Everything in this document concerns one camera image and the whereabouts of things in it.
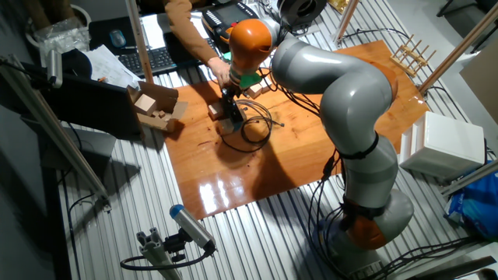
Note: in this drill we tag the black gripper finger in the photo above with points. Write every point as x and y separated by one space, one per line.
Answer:
237 108
227 107

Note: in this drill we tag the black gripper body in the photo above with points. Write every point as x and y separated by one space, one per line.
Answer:
232 93

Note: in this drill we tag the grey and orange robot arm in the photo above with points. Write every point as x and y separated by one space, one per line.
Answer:
350 97

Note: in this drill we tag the black docking station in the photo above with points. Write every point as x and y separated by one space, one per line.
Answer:
236 121

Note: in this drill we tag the person's hand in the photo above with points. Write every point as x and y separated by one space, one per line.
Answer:
220 72

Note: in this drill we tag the small wooden piece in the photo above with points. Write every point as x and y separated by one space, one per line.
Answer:
161 114

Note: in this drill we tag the varnished wooden board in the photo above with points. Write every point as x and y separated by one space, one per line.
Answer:
233 175

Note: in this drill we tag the torn cardboard box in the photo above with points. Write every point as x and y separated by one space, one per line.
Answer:
159 95

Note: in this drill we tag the orange and black teach pendant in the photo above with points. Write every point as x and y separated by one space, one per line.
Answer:
233 13

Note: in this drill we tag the black keyboard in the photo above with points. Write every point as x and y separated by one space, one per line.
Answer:
151 58

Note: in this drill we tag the white desk sheet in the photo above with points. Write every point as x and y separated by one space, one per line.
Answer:
155 31

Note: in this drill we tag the black filament spool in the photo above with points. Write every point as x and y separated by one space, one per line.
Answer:
301 11

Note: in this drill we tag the white paper stack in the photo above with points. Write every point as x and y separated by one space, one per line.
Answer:
109 66

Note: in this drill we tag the grey computer mouse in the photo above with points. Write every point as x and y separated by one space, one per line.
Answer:
117 38

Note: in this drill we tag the black monitor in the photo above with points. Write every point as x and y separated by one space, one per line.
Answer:
93 105

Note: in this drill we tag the black mouse pad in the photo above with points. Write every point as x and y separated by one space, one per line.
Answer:
99 35

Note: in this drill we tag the black cap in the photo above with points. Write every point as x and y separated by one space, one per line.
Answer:
76 62

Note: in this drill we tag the aluminium profile stub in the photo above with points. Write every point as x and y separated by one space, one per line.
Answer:
155 254

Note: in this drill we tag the white round bin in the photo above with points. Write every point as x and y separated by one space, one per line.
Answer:
86 15

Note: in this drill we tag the clear plastic bag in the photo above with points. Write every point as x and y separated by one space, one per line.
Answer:
62 39

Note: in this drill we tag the wooden peg rack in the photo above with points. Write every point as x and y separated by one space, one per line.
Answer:
410 58

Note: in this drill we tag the white box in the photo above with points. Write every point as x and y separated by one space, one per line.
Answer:
447 145

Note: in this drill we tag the brown cardboard sheet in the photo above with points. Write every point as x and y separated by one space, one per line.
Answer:
484 81

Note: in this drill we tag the blue plastic bag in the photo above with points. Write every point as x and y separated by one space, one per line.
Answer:
478 206

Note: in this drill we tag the green wrist mount plate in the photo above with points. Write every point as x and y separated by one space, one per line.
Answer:
251 81

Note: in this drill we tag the light frame post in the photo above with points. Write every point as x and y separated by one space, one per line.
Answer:
346 19
463 44
138 39

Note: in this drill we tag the silver camera with blue cap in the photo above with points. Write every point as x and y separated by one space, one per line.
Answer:
190 227

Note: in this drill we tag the aluminium frame bar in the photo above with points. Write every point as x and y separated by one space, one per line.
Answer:
470 177
50 120

